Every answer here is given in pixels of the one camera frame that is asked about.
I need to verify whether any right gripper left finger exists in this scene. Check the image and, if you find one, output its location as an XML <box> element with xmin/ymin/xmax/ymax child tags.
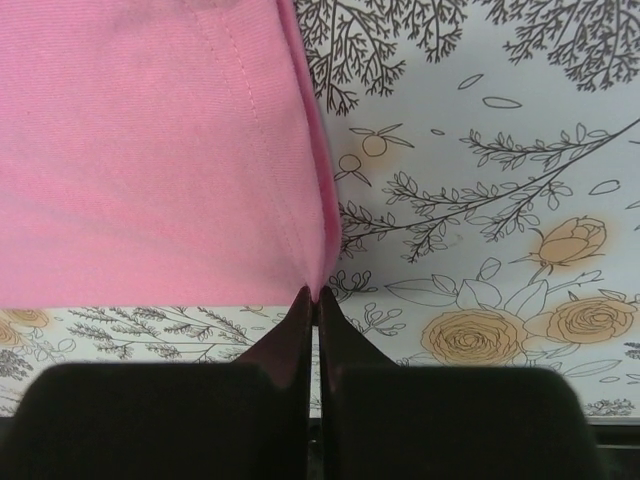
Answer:
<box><xmin>1</xmin><ymin>289</ymin><xmax>313</xmax><ymax>479</ymax></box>

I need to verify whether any pink t shirt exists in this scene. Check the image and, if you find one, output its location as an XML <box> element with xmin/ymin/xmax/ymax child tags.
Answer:
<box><xmin>1</xmin><ymin>1</ymin><xmax>340</xmax><ymax>308</ymax></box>

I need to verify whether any floral patterned table mat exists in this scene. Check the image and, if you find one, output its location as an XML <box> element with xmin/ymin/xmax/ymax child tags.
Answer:
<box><xmin>1</xmin><ymin>1</ymin><xmax>639</xmax><ymax>423</ymax></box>

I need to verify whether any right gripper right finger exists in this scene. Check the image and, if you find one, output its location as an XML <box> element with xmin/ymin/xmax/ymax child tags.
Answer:
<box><xmin>317</xmin><ymin>288</ymin><xmax>608</xmax><ymax>480</ymax></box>

